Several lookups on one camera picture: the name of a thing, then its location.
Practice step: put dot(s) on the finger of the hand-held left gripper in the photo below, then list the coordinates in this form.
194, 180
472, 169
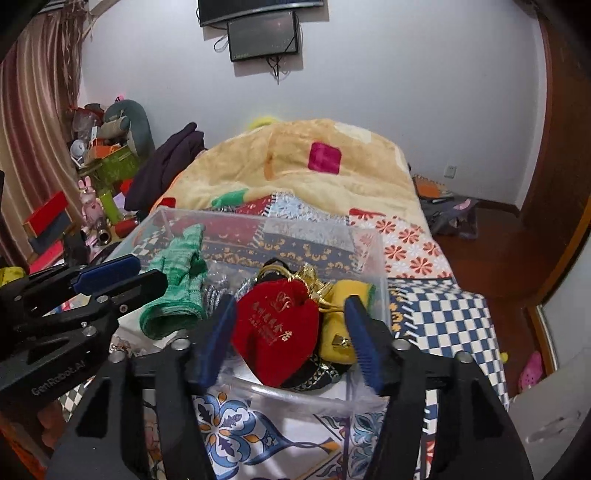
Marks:
138, 288
108, 273

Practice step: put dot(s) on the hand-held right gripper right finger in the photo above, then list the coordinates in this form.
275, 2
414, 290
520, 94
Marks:
364, 344

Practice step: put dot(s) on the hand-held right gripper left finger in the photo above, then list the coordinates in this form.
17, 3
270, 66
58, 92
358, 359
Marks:
214, 344

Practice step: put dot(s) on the green knitted sock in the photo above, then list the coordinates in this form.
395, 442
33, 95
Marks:
178, 277

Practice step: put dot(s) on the red velvet pouch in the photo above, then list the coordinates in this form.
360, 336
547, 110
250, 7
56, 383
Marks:
274, 323

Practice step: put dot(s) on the clear plastic storage box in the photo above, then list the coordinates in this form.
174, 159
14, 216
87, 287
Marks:
323, 240

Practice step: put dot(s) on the yellow fabric pouch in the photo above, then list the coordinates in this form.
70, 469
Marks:
334, 323

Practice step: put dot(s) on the metal flashlight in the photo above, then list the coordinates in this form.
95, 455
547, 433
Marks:
104, 235

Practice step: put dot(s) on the silver glittery cloth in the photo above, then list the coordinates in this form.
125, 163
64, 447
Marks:
213, 291

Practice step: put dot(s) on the black pouch with gold trim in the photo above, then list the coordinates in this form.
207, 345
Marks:
318, 371

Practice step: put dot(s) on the green cup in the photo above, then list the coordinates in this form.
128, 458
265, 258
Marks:
110, 205

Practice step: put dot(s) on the pink rabbit toy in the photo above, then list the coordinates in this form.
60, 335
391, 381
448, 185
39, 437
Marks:
88, 203

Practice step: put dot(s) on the gold ribbon bow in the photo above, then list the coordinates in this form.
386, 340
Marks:
314, 284

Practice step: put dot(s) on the patterned patchwork bedsheet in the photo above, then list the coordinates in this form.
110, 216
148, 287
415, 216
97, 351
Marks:
443, 323

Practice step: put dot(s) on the red gift box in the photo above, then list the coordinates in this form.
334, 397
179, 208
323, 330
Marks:
46, 217

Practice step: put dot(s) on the green cardboard box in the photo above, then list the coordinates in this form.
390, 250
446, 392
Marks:
113, 166

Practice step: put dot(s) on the dark purple garment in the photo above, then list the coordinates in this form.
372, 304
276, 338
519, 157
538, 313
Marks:
161, 170

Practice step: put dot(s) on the white alarm clock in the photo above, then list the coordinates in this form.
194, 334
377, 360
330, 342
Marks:
77, 150

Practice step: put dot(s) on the grey green stuffed toy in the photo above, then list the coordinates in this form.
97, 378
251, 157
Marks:
134, 124

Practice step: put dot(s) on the grey printed bag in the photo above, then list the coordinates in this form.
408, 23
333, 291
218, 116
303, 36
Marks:
450, 214

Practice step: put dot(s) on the yellow plush blanket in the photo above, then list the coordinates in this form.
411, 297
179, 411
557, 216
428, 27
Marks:
323, 194

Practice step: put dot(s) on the pink slipper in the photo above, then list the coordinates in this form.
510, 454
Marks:
530, 371

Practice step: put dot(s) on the orange cloth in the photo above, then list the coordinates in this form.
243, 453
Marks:
429, 187

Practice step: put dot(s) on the striped brown curtain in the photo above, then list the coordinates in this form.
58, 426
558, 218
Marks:
32, 115

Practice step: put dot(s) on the white panel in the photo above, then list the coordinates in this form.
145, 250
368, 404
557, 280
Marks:
554, 424

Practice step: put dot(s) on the yellow green plush item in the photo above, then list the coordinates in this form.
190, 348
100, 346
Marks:
261, 122

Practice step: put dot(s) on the white wall socket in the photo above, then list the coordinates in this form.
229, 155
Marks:
450, 171

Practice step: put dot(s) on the wooden door frame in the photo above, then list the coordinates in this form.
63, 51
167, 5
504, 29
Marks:
558, 184

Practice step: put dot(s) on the small black wall monitor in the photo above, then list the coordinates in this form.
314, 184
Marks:
263, 37

